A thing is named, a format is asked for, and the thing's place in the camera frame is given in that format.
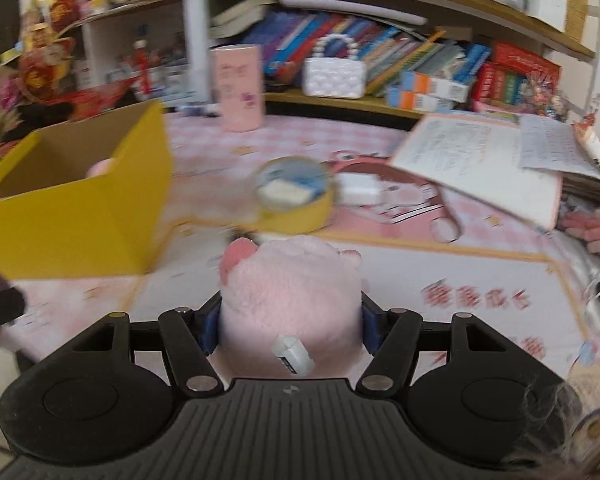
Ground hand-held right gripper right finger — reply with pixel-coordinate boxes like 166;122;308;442
357;292;519;395

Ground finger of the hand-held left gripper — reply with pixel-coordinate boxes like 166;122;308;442
0;285;26;338

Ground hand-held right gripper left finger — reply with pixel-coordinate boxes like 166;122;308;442
74;293;223;395

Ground pink plush toy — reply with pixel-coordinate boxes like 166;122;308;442
217;234;366;377

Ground yellow cardboard box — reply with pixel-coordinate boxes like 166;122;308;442
0;100;175;281

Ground yellow curved toy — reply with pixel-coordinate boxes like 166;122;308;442
252;156;337;234

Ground white printed table mat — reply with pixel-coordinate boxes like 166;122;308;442
125;227;600;401

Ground white charger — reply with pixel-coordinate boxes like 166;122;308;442
336;172;381;206

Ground white block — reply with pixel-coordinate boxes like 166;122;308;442
259;177;317;207

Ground small pink plush ball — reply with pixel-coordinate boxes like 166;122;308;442
86;159;119;179

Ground open exercise book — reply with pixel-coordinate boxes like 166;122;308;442
389;112;563;231

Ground pink checked tablecloth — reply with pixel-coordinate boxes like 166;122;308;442
0;110;600;411

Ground wooden bookshelf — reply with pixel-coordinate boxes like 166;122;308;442
55;0;598;121

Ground orange white blue box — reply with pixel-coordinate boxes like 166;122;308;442
387;87;453;112
400;71;471;102

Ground cream fuzzy garment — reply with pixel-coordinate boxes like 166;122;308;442
510;375;600;480

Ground pink fluffy plush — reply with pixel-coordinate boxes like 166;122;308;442
562;210;600;257

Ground pink cylindrical container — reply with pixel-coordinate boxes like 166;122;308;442
211;44;267;132

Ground white quilted handbag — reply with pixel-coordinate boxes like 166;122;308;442
301;34;368;99

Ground printed paper sheet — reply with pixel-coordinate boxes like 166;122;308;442
519;114;593;173

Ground red figurine decoration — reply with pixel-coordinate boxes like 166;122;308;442
17;0;79;102

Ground red figure pen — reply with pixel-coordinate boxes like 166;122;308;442
134;40;152;97

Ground row of colourful books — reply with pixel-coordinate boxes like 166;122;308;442
242;10;493;98

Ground white storage rack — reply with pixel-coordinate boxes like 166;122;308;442
82;7;201;107

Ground colourful cellophane bag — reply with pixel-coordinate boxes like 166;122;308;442
525;72;567;117

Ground red boxed book set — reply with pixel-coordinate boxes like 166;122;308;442
480;42;561;107

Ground white pole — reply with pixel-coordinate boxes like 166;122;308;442
182;0;216;106

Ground rolled white paper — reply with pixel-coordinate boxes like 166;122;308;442
279;0;428;27

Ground stack of lying books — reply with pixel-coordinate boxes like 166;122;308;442
210;0;281;39

